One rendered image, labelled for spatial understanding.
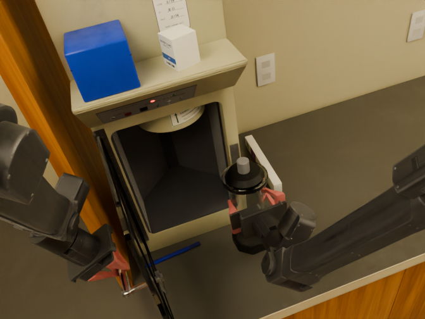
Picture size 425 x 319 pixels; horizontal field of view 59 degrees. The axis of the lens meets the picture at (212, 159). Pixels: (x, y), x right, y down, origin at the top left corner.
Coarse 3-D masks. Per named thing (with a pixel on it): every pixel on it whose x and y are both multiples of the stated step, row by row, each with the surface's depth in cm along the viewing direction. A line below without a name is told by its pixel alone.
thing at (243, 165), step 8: (240, 160) 85; (248, 160) 84; (232, 168) 87; (240, 168) 84; (248, 168) 85; (256, 168) 86; (232, 176) 85; (240, 176) 85; (248, 176) 84; (256, 176) 84; (232, 184) 84; (240, 184) 84; (248, 184) 83; (256, 184) 84
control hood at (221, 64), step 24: (216, 48) 73; (144, 72) 69; (168, 72) 68; (192, 72) 67; (216, 72) 67; (240, 72) 72; (72, 96) 66; (120, 96) 65; (144, 96) 67; (96, 120) 72
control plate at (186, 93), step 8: (184, 88) 70; (192, 88) 71; (160, 96) 70; (168, 96) 71; (176, 96) 73; (184, 96) 75; (192, 96) 77; (128, 104) 68; (136, 104) 70; (144, 104) 72; (152, 104) 74; (160, 104) 75; (104, 112) 68; (112, 112) 69; (120, 112) 71; (128, 112) 73; (136, 112) 75; (104, 120) 73; (112, 120) 75
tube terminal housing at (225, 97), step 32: (64, 0) 63; (96, 0) 65; (128, 0) 66; (192, 0) 70; (64, 32) 66; (128, 32) 70; (224, 32) 75; (64, 64) 69; (224, 96) 85; (96, 128) 79; (224, 128) 94; (192, 224) 107; (224, 224) 112
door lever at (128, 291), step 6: (120, 270) 74; (126, 270) 75; (120, 276) 73; (126, 276) 73; (126, 282) 71; (144, 282) 71; (126, 288) 70; (132, 288) 71; (138, 288) 71; (144, 288) 71; (126, 294) 70; (132, 294) 71
